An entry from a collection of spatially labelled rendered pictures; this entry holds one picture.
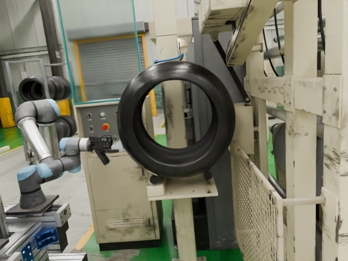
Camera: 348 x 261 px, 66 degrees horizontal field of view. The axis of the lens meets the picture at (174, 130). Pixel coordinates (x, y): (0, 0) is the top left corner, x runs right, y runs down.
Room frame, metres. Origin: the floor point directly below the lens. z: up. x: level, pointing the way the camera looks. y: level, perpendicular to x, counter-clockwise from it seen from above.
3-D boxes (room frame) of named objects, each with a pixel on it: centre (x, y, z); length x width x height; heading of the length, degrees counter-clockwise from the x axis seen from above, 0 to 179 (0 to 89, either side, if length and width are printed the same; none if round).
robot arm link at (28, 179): (1.60, 0.92, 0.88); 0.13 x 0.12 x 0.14; 136
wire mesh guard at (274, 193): (1.25, -0.34, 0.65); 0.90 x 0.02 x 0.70; 177
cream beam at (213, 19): (1.35, -0.31, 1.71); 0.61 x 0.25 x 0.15; 177
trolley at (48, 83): (5.30, 2.35, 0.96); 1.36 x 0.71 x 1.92; 174
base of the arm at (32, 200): (1.60, 0.93, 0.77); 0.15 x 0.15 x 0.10
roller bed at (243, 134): (1.69, -0.41, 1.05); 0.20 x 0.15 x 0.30; 177
